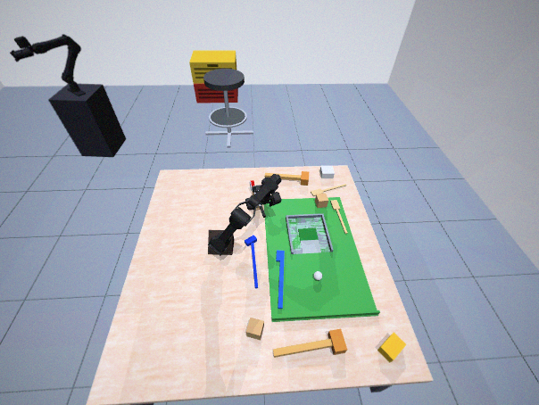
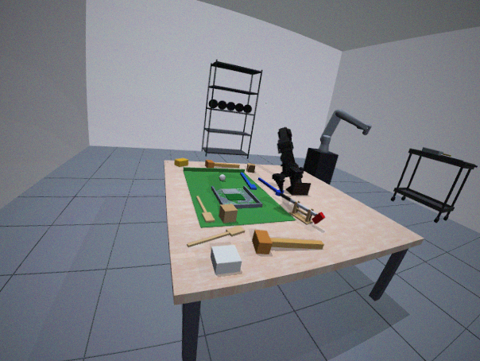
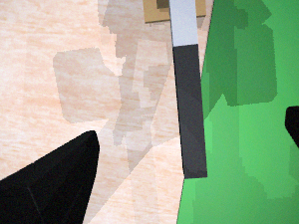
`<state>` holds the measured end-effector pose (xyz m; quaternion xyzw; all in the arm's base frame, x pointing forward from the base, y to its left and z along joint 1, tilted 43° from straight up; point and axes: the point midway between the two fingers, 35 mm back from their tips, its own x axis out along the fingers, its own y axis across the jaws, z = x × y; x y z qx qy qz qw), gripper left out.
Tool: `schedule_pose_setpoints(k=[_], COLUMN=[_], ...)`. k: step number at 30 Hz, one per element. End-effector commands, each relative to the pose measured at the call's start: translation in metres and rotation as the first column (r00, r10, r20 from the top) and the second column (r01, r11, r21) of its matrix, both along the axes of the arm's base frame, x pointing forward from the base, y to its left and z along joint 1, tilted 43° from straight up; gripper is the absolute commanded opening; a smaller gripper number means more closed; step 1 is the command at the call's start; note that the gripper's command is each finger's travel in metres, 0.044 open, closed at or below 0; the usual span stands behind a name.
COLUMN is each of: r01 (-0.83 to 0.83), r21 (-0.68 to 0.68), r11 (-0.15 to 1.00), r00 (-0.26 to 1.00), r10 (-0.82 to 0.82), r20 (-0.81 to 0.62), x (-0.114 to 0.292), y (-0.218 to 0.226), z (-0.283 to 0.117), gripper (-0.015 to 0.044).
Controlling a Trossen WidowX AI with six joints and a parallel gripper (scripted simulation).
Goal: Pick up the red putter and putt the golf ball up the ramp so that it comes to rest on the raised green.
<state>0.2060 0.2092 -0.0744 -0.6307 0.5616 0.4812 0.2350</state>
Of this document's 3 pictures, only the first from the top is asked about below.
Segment yellow block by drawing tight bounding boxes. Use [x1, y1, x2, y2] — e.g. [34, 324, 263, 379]
[378, 333, 407, 363]

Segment tan cube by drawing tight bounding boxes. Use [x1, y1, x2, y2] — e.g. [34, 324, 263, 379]
[246, 318, 264, 340]
[315, 194, 328, 208]

